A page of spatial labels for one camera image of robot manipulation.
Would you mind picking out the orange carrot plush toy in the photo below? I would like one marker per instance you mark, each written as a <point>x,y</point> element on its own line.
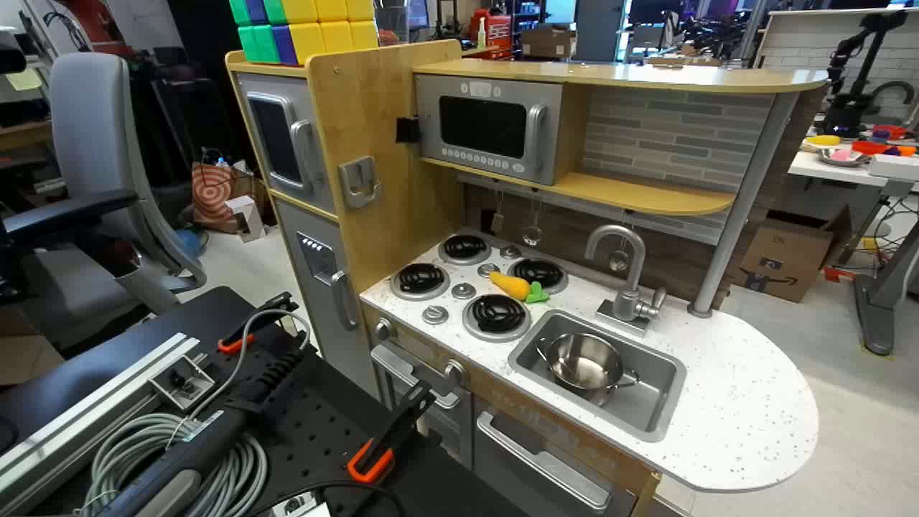
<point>518,288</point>

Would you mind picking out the black background robot arm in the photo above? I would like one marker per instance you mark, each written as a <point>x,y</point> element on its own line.
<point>852,97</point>

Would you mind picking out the toy kitchen playset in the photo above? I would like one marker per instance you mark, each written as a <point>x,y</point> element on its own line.
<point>549,235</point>

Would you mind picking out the grey toy microwave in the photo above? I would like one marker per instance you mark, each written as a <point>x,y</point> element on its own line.
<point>506,126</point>

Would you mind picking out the small steel pot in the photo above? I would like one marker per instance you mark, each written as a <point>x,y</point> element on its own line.
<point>585,363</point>

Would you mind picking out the silver toy faucet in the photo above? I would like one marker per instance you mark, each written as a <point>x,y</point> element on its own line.
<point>627,303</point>

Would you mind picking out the grey toy oven door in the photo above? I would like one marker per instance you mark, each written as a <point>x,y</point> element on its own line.
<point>288,135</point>

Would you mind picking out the steel toy sink basin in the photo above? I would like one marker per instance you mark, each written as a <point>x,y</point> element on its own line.
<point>641,407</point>

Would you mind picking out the back left black burner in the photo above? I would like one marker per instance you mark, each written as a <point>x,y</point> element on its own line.
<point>463,247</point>

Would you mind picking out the black burner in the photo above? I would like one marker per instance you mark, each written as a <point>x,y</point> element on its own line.
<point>420,282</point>
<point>549,272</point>
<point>495,315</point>
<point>463,247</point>

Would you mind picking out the silver stove knob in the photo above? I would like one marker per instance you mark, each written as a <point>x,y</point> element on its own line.
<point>436,314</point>
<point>488,267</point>
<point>463,291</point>

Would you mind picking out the front left black burner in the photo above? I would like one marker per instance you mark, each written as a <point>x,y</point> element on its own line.
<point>420,282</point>

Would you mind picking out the front right black burner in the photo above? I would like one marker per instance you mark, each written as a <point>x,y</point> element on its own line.
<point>495,315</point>

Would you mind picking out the back right black burner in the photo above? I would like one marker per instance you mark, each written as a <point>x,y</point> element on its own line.
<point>549,272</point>

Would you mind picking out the colourful foam blocks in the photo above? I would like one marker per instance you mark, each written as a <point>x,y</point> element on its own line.
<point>285,31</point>

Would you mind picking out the cardboard box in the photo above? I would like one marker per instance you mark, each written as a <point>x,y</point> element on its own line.
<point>789,249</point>

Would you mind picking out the grey office chair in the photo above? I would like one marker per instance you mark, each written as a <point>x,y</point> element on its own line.
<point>104,255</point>

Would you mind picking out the background work table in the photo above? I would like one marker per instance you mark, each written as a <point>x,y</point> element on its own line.
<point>894,176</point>

